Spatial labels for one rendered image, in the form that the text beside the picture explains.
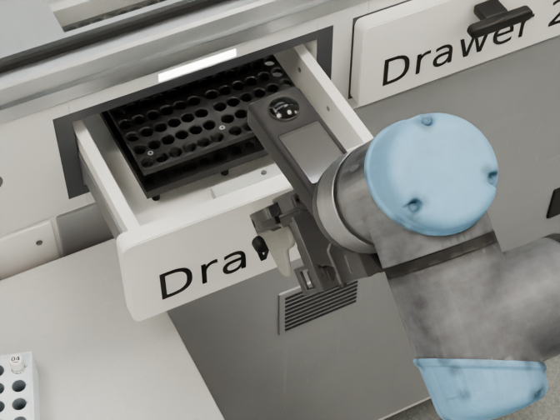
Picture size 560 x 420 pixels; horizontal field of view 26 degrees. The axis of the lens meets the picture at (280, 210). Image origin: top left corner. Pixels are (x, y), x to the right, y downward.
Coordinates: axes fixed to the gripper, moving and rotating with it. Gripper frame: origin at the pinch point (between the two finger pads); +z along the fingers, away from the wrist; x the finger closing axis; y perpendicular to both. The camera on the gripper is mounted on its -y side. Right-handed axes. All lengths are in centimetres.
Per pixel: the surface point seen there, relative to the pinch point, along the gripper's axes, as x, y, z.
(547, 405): 55, 43, 82
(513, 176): 42, 5, 39
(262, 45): 6.8, -16.0, 8.7
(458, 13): 28.4, -12.9, 10.0
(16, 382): -26.0, 5.4, 10.9
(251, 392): 4, 20, 60
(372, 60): 18.4, -11.6, 12.0
